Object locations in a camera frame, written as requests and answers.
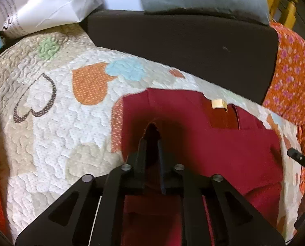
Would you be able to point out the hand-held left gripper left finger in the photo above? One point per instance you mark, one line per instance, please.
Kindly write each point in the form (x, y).
(141, 156)

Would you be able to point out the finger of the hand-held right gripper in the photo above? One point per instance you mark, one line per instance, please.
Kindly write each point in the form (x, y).
(299, 157)
(301, 221)

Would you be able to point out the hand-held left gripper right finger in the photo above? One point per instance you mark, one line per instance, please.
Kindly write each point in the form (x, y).
(161, 158)

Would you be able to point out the dark red garment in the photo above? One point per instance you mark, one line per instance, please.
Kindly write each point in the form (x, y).
(219, 153)

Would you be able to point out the orange floral blanket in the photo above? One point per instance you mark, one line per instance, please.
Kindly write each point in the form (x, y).
(290, 76)

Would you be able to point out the heart-patterned quilt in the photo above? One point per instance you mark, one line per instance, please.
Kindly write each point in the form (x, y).
(65, 123)

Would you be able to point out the black foam cushion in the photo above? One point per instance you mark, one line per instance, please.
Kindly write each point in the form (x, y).
(180, 43)

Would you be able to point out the yellow wooden railing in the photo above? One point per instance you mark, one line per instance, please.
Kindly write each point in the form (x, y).
(292, 5)

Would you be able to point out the white paper bag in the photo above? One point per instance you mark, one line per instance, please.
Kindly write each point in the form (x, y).
(47, 2)

